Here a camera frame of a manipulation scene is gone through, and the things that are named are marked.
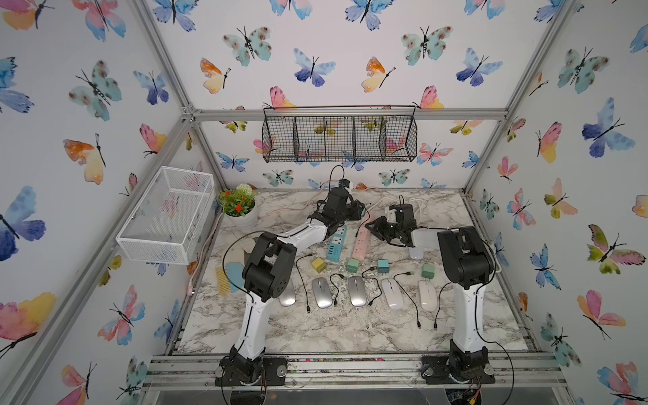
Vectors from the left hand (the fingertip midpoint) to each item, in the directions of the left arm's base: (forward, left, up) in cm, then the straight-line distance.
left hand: (365, 203), depth 96 cm
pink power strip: (-12, +2, -12) cm, 17 cm away
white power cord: (+6, -26, -13) cm, 30 cm away
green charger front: (-18, +5, -14) cm, 24 cm away
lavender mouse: (-14, -19, -14) cm, 27 cm away
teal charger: (-19, -6, -14) cm, 25 cm away
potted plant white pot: (0, +47, 0) cm, 47 cm away
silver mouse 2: (-28, +4, -14) cm, 32 cm away
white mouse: (-30, -8, -13) cm, 34 cm away
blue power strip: (-10, +11, -12) cm, 20 cm away
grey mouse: (-29, +16, -14) cm, 36 cm away
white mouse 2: (-31, -19, -13) cm, 39 cm away
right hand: (-2, -2, -11) cm, 11 cm away
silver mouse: (-29, +28, -16) cm, 44 cm away
